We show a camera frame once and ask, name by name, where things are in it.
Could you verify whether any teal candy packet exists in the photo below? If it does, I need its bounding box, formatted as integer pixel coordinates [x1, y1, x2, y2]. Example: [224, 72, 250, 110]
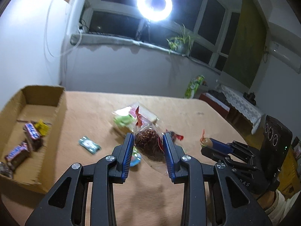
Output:
[79, 136, 101, 155]

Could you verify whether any dark red snack bag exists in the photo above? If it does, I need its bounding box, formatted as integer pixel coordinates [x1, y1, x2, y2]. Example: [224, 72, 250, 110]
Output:
[134, 105, 184, 173]

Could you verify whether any black white patterned packet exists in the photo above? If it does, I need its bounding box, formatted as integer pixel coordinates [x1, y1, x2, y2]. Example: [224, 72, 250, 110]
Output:
[0, 162, 13, 179]

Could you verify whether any large Snickers bar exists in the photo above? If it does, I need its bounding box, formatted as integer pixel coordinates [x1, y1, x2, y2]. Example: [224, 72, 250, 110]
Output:
[5, 142, 31, 172]

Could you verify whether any small Snickers bar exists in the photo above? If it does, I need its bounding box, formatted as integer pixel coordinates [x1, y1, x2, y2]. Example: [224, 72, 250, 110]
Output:
[23, 122, 42, 152]

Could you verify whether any yellow candy packet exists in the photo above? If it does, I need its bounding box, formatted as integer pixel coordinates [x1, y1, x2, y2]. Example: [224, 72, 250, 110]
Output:
[34, 119, 50, 137]

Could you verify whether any green lid jelly cup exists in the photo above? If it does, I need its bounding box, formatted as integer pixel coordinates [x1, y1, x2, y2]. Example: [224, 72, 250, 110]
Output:
[130, 146, 142, 167]

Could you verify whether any small red candy packet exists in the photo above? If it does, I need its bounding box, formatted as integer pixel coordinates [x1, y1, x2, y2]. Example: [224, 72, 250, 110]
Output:
[200, 129, 213, 147]

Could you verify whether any person's right hand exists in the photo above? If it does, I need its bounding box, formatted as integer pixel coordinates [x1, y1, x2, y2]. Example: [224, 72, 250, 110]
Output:
[256, 191, 276, 210]

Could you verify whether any lace covered side table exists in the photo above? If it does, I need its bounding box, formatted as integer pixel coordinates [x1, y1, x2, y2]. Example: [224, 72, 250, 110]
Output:
[199, 84, 265, 135]

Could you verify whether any green snack bag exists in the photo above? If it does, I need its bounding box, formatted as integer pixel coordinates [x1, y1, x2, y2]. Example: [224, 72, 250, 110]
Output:
[184, 76, 204, 99]

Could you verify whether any brown cardboard box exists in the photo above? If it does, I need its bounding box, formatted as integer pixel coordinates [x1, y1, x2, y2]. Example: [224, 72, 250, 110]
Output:
[1, 85, 67, 194]

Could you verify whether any packaged sandwich bread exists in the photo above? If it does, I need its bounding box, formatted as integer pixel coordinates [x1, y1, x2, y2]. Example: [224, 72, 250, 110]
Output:
[112, 102, 159, 137]

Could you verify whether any potted spider plant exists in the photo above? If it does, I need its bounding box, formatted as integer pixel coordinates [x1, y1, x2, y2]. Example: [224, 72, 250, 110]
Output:
[166, 24, 198, 57]

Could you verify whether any grey window sill cloth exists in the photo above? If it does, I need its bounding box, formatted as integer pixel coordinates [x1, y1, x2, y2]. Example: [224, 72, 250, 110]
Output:
[70, 34, 188, 57]

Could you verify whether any white ring light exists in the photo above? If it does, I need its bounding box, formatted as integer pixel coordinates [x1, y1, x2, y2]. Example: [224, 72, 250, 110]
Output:
[137, 0, 173, 22]

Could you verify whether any white cable on wall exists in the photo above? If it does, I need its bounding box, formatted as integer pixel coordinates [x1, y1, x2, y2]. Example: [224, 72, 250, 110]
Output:
[43, 0, 83, 58]

